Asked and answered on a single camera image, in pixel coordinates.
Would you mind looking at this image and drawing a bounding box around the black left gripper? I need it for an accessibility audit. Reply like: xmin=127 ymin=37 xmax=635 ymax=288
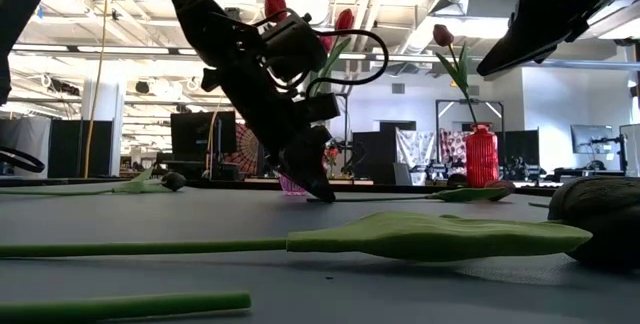
xmin=199 ymin=13 xmax=346 ymax=204

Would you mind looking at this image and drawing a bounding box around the dark maroon artificial tulip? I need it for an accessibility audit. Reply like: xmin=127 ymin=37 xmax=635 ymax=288
xmin=0 ymin=177 xmax=640 ymax=270
xmin=306 ymin=178 xmax=517 ymax=204
xmin=0 ymin=167 xmax=187 ymax=196
xmin=432 ymin=24 xmax=479 ymax=128

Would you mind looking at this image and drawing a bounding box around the green stem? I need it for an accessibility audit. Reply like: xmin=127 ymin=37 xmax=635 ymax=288
xmin=0 ymin=292 xmax=253 ymax=324

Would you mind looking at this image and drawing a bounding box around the pink glass vase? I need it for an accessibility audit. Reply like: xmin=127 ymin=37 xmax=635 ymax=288
xmin=278 ymin=173 xmax=309 ymax=197

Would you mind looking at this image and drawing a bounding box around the red ribbed glass vase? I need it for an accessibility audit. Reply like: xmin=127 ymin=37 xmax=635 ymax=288
xmin=464 ymin=123 xmax=500 ymax=189

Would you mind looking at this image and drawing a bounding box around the black cabinet panel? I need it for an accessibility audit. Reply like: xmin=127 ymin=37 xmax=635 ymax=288
xmin=352 ymin=120 xmax=400 ymax=185

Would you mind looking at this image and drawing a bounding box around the orange mandala tapestry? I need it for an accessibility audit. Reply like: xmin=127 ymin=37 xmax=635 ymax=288
xmin=227 ymin=122 xmax=264 ymax=175

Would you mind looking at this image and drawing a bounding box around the grey office chair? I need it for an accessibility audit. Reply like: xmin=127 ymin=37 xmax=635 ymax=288
xmin=392 ymin=162 xmax=414 ymax=186

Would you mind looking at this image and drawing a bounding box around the white patterned cloth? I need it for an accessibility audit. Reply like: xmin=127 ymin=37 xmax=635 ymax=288
xmin=397 ymin=127 xmax=437 ymax=183

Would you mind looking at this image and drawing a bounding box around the grey computer monitor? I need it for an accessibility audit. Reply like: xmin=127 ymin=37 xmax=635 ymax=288
xmin=570 ymin=123 xmax=615 ymax=155

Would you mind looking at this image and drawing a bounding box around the large black screen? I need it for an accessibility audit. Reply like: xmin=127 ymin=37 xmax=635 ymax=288
xmin=170 ymin=110 xmax=238 ymax=163

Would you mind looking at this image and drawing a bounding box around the pink patterned cloth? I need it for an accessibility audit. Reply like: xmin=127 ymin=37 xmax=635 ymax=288
xmin=439 ymin=129 xmax=469 ymax=163

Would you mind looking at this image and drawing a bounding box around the white panel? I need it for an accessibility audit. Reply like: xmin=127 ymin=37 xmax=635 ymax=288
xmin=619 ymin=123 xmax=640 ymax=178

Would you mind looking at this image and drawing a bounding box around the white building pillar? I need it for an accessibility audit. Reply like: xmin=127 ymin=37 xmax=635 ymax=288
xmin=82 ymin=61 xmax=125 ymax=178

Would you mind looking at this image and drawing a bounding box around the long ceiling light strip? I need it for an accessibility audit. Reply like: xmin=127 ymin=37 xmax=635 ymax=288
xmin=12 ymin=42 xmax=640 ymax=71

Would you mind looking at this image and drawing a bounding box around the black partition panel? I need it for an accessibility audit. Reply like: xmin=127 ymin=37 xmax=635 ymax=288
xmin=48 ymin=119 xmax=115 ymax=179

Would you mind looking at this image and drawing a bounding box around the grey partition panel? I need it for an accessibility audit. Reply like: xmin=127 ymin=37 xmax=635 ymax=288
xmin=0 ymin=116 xmax=51 ymax=180

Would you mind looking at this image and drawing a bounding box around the rectangular grey air duct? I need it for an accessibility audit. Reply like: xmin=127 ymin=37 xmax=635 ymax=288
xmin=464 ymin=0 xmax=524 ymax=41

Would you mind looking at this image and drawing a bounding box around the black metal stand frame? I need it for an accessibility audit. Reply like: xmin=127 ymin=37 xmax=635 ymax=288
xmin=435 ymin=97 xmax=505 ymax=165

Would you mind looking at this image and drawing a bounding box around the black table frame rail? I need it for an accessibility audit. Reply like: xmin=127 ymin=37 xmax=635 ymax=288
xmin=0 ymin=176 xmax=640 ymax=198

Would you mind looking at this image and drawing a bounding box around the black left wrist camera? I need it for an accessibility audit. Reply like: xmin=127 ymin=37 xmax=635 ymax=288
xmin=259 ymin=11 xmax=329 ymax=85

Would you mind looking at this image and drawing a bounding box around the black left camera cable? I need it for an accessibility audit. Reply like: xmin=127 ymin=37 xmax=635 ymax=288
xmin=304 ymin=28 xmax=390 ymax=99

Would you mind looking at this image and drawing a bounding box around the long yellow hanging cable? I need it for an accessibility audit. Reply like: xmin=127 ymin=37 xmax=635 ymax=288
xmin=83 ymin=0 xmax=112 ymax=179

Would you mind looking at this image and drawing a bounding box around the black cable loop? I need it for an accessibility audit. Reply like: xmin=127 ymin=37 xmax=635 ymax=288
xmin=0 ymin=146 xmax=47 ymax=174

